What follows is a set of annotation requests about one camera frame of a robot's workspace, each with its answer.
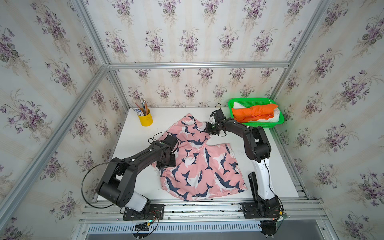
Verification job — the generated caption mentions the pink shark print garment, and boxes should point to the pink shark print garment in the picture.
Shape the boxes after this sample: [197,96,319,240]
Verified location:
[160,114,247,202]

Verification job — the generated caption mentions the orange cloth garment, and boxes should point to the orange cloth garment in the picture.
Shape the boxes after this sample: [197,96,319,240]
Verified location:
[231,103,279,123]

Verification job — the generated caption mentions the white shorts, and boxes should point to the white shorts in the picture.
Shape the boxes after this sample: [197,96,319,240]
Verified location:
[232,101,281,123]

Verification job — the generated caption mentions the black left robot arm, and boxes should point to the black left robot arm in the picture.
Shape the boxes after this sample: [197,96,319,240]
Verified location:
[96,133,179,213]

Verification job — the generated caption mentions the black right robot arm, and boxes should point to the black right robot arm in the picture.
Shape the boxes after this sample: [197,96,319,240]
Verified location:
[205,118,280,211]

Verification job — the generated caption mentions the green plastic basket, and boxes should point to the green plastic basket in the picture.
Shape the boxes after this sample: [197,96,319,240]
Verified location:
[228,98,285,128]

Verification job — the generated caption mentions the yellow pencil cup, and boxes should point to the yellow pencil cup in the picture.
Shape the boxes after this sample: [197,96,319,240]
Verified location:
[138,111,153,127]

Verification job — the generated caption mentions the colored pencils bundle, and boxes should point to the colored pencils bundle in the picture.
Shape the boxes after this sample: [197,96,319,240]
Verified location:
[134,100,150,117]

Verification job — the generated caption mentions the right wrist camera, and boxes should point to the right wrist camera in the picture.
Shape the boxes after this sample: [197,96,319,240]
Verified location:
[210,109,226,123]

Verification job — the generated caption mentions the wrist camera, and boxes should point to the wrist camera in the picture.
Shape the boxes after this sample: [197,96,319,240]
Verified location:
[163,133,179,153]
[210,109,226,123]

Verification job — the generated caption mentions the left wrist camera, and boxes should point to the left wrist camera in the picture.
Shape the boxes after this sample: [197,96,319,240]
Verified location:
[163,133,179,153]

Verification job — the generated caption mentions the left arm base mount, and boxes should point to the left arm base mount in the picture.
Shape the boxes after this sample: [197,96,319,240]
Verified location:
[123,199,165,221]

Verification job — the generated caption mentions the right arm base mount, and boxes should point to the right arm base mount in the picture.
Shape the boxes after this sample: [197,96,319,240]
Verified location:
[240,172,284,220]

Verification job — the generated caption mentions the aluminium rail frame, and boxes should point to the aluminium rail frame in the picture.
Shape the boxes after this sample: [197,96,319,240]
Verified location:
[71,197,340,240]

